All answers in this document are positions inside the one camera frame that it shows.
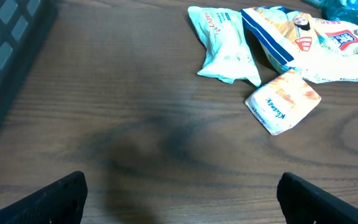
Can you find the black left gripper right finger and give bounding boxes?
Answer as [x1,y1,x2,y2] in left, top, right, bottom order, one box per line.
[277,172,358,224]

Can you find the blue mouthwash bottle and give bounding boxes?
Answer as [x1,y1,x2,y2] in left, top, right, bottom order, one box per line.
[302,0,358,25]

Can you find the light blue wipes pack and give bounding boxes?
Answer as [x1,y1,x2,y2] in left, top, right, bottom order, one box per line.
[188,6,261,86]

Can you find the cream chips snack bag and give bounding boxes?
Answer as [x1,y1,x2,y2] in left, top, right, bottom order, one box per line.
[241,6,358,83]

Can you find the orange small snack box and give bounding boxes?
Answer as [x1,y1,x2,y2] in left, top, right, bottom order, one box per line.
[245,69,321,136]

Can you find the grey plastic mesh basket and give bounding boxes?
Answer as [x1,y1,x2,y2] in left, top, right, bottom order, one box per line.
[0,0,58,127]

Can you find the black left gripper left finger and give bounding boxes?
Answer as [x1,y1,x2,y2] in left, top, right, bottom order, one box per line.
[0,171,88,224]

